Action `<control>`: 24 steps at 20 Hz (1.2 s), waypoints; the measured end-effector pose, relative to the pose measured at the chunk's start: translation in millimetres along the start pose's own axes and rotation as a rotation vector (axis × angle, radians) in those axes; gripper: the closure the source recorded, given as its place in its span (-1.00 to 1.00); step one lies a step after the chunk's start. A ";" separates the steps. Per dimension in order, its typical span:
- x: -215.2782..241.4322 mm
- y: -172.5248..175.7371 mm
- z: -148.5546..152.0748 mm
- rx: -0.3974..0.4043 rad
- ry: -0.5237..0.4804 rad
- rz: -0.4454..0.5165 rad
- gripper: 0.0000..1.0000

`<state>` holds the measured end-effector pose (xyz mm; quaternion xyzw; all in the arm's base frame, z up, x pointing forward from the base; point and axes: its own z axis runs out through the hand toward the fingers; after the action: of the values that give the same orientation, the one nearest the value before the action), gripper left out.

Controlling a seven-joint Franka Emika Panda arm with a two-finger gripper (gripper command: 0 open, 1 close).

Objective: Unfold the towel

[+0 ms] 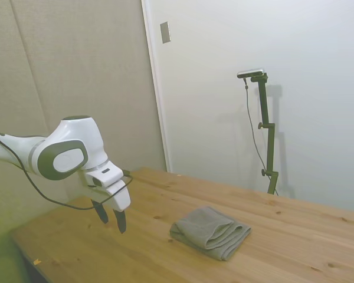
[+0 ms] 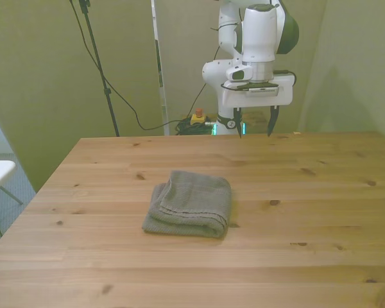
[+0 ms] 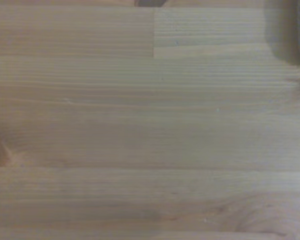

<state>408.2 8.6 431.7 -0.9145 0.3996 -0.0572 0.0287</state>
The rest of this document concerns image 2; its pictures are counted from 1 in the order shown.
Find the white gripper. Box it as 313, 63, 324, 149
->
221, 73, 294, 139

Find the black tripod stand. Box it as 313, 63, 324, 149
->
69, 0, 121, 138

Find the white partition edge strip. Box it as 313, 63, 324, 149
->
151, 0, 171, 136

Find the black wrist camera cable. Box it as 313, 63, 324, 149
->
272, 69, 297, 87

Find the grey towel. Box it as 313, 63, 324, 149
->
141, 170, 233, 239

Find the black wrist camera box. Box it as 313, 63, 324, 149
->
223, 81, 280, 98

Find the long black cable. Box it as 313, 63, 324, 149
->
69, 0, 194, 132

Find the yellow emergency stop button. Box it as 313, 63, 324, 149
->
191, 108, 208, 126

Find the dark coiled cable bundle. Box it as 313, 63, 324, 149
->
174, 117, 217, 136

